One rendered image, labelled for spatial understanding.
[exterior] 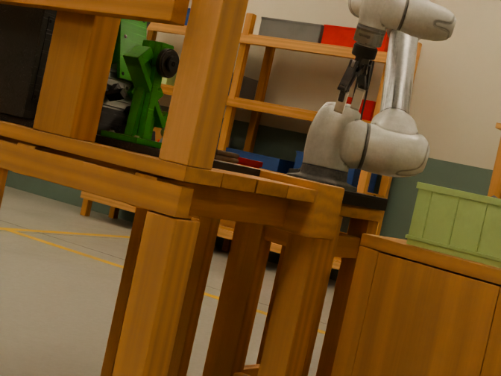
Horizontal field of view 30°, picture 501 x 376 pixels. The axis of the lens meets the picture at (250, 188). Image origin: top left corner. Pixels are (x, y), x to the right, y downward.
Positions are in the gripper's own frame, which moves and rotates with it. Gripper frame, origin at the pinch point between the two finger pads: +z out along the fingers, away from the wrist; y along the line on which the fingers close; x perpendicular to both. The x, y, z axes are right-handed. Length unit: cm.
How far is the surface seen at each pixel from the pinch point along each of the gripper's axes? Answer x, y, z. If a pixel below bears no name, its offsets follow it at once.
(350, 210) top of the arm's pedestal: 12.6, 4.3, 29.5
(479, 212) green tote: 56, 38, 7
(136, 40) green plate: -54, 42, -5
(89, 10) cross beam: -36, 92, -18
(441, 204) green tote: 46, 35, 9
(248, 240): -15, 13, 50
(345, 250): 13.9, 1.0, 43.4
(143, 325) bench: 7, 107, 42
